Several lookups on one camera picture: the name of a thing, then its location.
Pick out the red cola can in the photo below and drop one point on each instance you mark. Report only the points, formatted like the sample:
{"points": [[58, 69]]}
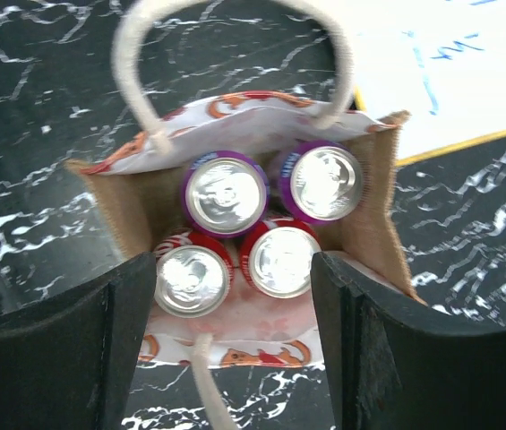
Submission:
{"points": [[194, 273], [275, 257]]}

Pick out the small whiteboard orange frame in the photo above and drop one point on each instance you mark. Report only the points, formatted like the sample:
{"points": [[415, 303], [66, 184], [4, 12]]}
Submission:
{"points": [[442, 61]]}

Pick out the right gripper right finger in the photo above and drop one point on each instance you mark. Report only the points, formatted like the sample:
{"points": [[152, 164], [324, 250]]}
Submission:
{"points": [[393, 363]]}

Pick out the red cola can front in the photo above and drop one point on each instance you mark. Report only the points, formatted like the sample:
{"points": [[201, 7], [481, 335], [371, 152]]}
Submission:
{"points": [[194, 273]]}

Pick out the purple can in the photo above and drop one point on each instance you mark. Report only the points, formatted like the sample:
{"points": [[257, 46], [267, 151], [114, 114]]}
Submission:
{"points": [[317, 181], [224, 193]]}

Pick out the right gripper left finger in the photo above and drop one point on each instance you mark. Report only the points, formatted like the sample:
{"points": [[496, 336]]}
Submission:
{"points": [[67, 362]]}

